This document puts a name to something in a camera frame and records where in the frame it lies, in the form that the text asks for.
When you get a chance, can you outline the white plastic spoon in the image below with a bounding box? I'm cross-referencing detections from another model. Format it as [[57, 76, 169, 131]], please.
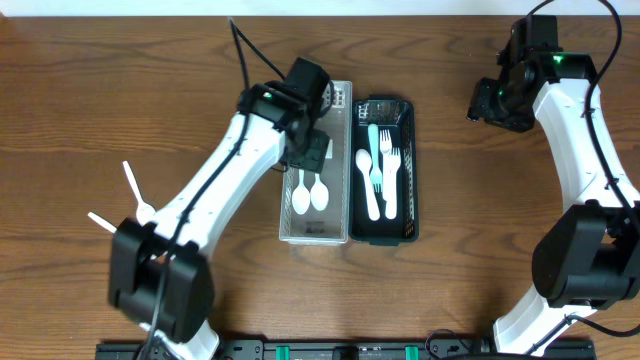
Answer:
[[355, 149, 380, 221], [291, 169, 311, 215], [310, 174, 329, 211], [122, 161, 156, 225], [87, 212, 117, 234]]

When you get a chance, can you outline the white plastic fork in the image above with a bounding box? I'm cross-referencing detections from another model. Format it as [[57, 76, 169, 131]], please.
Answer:
[[367, 124, 382, 193], [383, 147, 401, 219], [379, 129, 392, 200]]

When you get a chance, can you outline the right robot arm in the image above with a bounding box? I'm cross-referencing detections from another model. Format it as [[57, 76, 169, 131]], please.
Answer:
[[467, 15, 639, 357]]

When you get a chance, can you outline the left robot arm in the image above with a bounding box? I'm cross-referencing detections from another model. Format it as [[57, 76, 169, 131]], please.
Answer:
[[108, 58, 330, 359]]

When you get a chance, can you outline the white perforated plastic basket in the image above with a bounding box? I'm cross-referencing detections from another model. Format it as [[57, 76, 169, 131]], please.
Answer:
[[279, 81, 352, 246]]

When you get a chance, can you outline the black perforated plastic basket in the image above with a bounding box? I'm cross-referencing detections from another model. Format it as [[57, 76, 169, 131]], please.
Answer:
[[348, 95, 419, 246]]

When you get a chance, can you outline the left black cable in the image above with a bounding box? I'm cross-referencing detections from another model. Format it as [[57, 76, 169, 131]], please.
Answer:
[[134, 17, 286, 360]]

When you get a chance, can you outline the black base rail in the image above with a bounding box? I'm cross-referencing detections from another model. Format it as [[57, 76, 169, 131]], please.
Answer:
[[94, 339, 597, 360]]

